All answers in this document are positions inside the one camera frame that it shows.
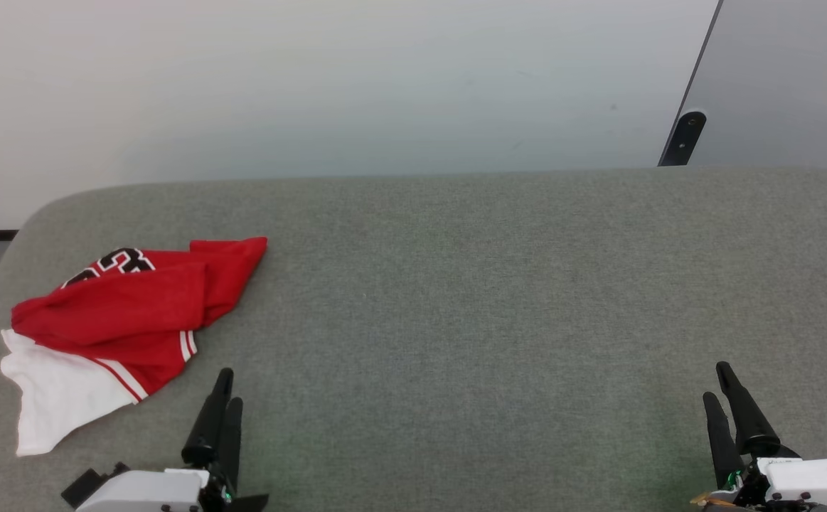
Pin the black rounded metal bracket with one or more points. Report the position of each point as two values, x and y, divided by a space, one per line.
683 139

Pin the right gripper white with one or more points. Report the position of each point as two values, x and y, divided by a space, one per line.
811 480

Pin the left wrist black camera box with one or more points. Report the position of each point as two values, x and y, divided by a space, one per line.
86 485

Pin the red and white jersey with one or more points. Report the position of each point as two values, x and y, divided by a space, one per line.
136 313

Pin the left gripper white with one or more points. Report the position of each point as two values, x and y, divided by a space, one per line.
143 491

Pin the grey partition panel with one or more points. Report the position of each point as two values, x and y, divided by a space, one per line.
790 78

